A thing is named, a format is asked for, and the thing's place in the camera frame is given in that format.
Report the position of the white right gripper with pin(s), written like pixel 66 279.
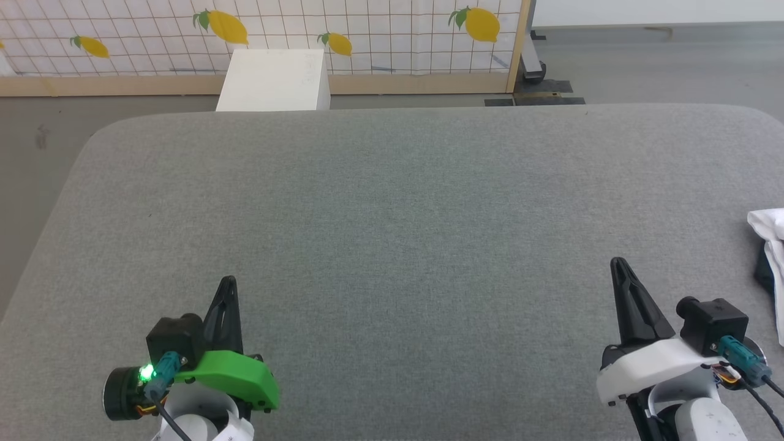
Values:
pixel 655 364

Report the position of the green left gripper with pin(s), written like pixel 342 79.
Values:
pixel 239 376

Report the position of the white and black shirt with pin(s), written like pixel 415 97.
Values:
pixel 775 223

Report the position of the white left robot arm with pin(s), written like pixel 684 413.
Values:
pixel 196 401

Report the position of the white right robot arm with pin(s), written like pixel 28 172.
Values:
pixel 710 422

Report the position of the grey fabric sofa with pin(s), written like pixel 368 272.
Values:
pixel 398 245

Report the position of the black floor plates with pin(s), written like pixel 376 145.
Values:
pixel 545 92

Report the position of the white box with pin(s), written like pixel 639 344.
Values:
pixel 269 79

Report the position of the metal leg with caster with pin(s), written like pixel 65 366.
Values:
pixel 531 61

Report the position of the lemon pattern grid panel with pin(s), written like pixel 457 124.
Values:
pixel 398 84

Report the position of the lemon print screen fabric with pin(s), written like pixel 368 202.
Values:
pixel 294 24

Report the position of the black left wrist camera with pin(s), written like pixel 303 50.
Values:
pixel 174 337

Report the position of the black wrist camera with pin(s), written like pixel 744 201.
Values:
pixel 174 337
pixel 716 321

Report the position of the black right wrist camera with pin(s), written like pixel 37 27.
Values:
pixel 716 321

